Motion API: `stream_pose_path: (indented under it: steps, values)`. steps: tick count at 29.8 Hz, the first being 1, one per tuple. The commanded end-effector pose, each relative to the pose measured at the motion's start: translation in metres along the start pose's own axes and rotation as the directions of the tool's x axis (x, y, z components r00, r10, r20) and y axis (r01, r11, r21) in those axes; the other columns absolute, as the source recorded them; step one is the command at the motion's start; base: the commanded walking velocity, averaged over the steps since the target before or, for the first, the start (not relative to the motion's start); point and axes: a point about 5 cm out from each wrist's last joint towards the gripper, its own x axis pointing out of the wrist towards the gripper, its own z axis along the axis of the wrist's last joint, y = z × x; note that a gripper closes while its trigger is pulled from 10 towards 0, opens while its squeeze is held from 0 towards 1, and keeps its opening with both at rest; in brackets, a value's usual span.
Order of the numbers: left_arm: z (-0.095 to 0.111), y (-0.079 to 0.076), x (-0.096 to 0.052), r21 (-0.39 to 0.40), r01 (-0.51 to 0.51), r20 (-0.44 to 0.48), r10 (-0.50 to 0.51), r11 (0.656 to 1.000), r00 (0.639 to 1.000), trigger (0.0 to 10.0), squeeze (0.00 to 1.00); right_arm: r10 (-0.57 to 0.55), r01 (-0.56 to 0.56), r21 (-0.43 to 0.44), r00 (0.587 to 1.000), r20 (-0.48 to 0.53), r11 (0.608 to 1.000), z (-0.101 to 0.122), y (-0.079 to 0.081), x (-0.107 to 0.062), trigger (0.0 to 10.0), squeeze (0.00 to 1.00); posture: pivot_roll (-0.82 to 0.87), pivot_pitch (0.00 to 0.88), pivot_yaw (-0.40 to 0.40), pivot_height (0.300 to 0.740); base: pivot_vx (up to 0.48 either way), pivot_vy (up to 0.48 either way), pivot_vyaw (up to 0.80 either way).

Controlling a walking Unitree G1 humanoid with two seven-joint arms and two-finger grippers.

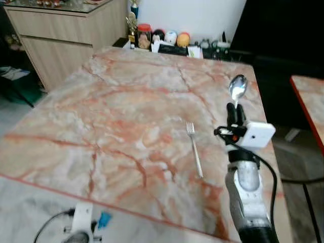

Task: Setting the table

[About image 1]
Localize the silver metal spoon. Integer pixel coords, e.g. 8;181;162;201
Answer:
229;74;249;109

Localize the silver metal fork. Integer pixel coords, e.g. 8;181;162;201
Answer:
185;121;205;179

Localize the red edged marble side table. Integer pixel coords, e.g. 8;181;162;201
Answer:
290;75;324;155

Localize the white paper card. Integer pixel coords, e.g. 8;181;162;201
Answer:
187;46;204;58

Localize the black tray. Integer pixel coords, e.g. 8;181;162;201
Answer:
151;43;192;57

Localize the orange round figurine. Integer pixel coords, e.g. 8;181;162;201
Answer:
177;32;191;48

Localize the large black screen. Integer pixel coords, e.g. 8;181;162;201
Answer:
229;0;324;127

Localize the white round figurine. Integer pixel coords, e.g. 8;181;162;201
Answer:
165;30;178;47

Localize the black round figurine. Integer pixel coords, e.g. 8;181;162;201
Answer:
152;29;166;44

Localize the red lidded jar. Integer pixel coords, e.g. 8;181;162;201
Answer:
137;23;153;50

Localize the gold trophy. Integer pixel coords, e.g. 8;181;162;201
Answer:
126;0;140;49

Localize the small blue object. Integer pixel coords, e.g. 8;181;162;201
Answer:
97;212;111;229

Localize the light wooden cabinet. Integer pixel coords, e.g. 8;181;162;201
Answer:
3;0;128;93

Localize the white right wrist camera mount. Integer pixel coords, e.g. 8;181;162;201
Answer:
237;121;277;149

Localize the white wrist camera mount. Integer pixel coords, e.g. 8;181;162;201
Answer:
70;202;95;238
237;121;277;149

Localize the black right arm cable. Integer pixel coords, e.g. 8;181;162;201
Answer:
251;152;279;238

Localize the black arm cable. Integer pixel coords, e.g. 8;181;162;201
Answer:
251;152;279;238
33;209;76;243

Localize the black metal chair frame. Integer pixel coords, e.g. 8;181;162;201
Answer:
280;176;324;243

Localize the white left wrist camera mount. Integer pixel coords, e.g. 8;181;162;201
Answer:
70;202;95;238

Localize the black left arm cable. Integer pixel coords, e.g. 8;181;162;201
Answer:
33;209;76;243

